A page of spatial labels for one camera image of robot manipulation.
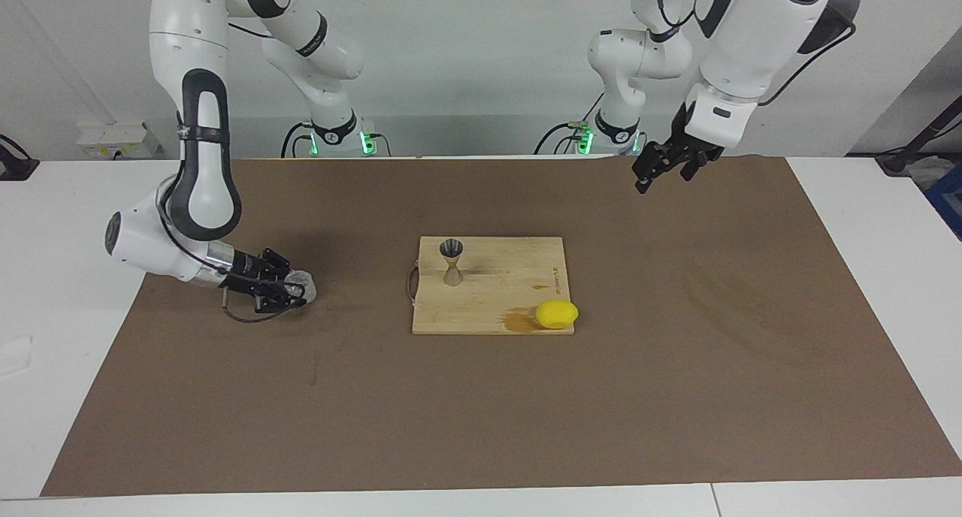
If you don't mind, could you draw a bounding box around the yellow lemon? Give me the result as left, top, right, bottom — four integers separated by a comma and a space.
535, 300, 580, 330

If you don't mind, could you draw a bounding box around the wooden cutting board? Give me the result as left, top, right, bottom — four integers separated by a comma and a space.
406, 236, 576, 336

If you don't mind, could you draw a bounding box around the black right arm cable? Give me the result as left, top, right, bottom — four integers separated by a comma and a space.
158, 21, 307, 324

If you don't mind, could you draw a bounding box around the black base cable bundle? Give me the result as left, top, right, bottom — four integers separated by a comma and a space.
281, 121, 315, 159
534, 87, 606, 156

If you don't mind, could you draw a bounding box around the black clamp base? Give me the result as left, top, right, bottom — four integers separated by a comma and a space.
0, 134, 40, 181

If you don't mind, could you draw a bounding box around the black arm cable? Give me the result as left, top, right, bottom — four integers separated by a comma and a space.
158, 21, 307, 324
652, 0, 858, 106

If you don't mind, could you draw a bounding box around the brown table mat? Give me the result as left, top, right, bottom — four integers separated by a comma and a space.
41, 155, 962, 497

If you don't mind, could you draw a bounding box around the clear glass cup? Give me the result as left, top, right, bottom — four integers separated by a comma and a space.
286, 271, 318, 306

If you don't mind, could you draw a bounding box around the metal jigger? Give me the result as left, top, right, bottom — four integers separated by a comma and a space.
440, 239, 465, 287

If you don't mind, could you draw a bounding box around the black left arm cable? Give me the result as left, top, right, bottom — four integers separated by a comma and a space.
652, 0, 858, 106

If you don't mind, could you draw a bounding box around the white wall socket box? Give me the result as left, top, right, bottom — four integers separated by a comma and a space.
77, 122, 162, 159

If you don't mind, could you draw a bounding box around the black stand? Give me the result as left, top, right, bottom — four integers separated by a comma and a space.
876, 95, 962, 178

